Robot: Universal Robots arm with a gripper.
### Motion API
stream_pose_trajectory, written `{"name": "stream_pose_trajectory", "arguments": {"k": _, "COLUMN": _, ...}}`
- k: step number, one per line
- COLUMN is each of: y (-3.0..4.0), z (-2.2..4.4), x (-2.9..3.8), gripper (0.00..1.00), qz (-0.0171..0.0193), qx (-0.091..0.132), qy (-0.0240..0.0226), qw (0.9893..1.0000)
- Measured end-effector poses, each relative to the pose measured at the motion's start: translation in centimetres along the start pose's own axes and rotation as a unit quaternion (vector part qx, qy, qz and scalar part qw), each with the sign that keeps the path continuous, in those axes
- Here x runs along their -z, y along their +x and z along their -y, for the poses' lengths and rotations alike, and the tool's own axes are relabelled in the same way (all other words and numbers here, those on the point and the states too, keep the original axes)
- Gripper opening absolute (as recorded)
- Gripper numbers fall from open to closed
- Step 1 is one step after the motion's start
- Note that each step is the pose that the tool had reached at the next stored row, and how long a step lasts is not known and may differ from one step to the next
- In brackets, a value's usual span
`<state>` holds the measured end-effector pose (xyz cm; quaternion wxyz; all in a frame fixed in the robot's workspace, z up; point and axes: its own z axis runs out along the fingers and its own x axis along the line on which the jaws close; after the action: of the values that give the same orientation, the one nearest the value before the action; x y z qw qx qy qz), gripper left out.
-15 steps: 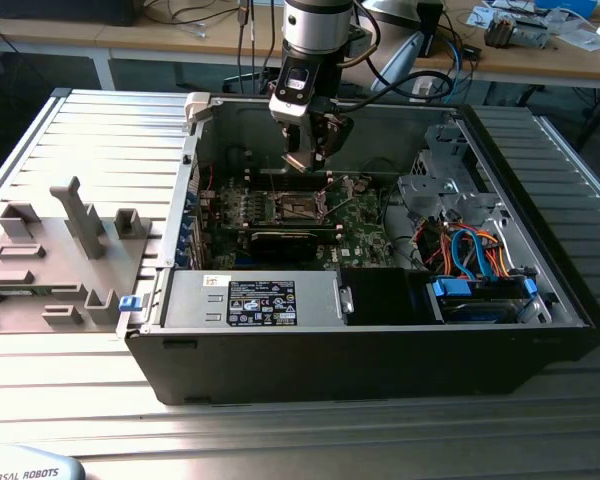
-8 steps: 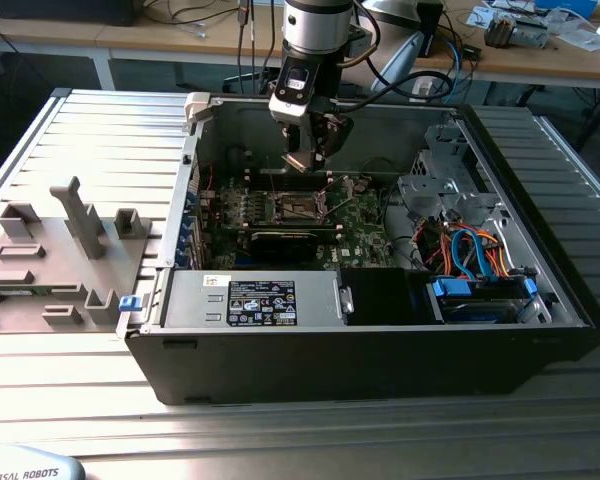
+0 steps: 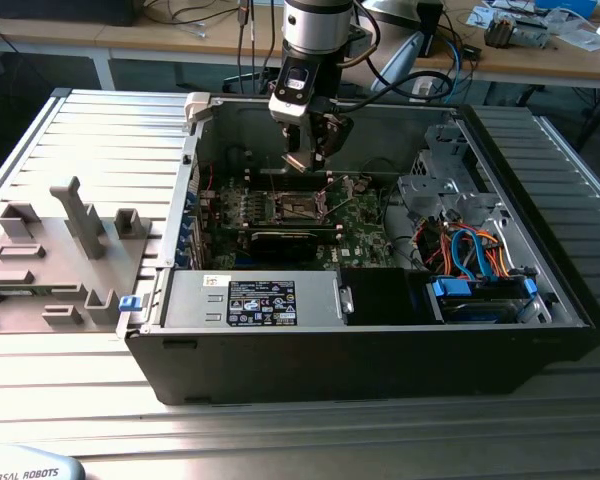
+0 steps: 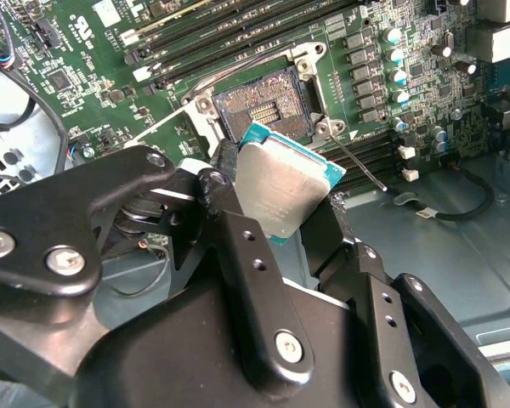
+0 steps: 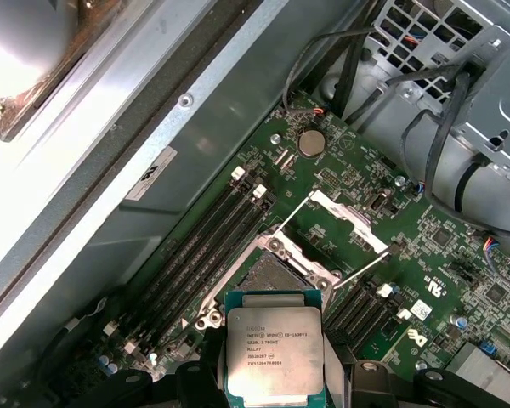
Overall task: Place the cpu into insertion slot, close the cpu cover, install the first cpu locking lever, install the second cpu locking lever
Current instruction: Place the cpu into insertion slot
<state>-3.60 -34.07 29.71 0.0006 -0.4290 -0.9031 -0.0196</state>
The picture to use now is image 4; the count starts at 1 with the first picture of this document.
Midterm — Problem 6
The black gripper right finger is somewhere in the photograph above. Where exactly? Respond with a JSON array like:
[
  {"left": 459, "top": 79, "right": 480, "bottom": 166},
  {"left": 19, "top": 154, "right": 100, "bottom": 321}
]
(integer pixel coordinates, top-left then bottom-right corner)
[{"left": 301, "top": 193, "right": 510, "bottom": 408}]

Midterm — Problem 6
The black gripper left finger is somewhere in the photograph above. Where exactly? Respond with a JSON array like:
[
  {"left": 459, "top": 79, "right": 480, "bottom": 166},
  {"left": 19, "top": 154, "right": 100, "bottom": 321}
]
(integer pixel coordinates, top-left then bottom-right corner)
[{"left": 0, "top": 139, "right": 315, "bottom": 390}]

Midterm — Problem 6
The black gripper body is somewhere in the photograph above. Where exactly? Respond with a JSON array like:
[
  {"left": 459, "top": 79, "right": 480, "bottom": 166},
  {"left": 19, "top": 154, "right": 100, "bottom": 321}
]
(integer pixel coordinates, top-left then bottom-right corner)
[{"left": 74, "top": 282, "right": 366, "bottom": 408}]

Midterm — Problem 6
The silver CPU green edge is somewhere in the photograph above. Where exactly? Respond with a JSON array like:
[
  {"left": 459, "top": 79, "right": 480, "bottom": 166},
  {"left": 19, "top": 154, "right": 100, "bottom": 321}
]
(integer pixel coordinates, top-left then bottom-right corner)
[{"left": 235, "top": 121, "right": 348, "bottom": 247}]

